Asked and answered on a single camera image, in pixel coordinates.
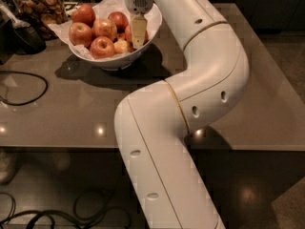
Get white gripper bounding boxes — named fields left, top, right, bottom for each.
left=125, top=0, right=153, bottom=49

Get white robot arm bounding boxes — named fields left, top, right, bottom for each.
left=114, top=0, right=250, bottom=229

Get yellow apple front right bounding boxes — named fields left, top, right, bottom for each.
left=113, top=39, right=134, bottom=54

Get red yellow apple centre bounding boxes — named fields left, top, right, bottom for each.
left=92, top=19, right=117, bottom=41

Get red yellow apple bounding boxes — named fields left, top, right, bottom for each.
left=92, top=19, right=117, bottom=41
left=90, top=36, right=115, bottom=59
left=69, top=22, right=93, bottom=48

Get white paper bowl liner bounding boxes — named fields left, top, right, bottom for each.
left=47, top=0, right=134, bottom=61

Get red yellow apple front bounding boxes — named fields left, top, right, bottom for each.
left=90, top=36, right=115, bottom=59

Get white ceramic bowl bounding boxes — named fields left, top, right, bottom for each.
left=69, top=0, right=162, bottom=71

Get red yellow apple left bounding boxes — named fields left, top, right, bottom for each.
left=69, top=22, right=93, bottom=48

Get glass jar of dried chips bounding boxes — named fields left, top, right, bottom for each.
left=12, top=0, right=68, bottom=40

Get black round appliance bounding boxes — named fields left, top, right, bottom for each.
left=0, top=0, right=48, bottom=56

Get white shoe on floor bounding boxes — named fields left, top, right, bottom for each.
left=0, top=150, right=18, bottom=184

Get black cable on table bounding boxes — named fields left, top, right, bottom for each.
left=0, top=70, right=50, bottom=107

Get black cables on floor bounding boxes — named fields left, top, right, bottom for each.
left=0, top=150, right=132, bottom=229

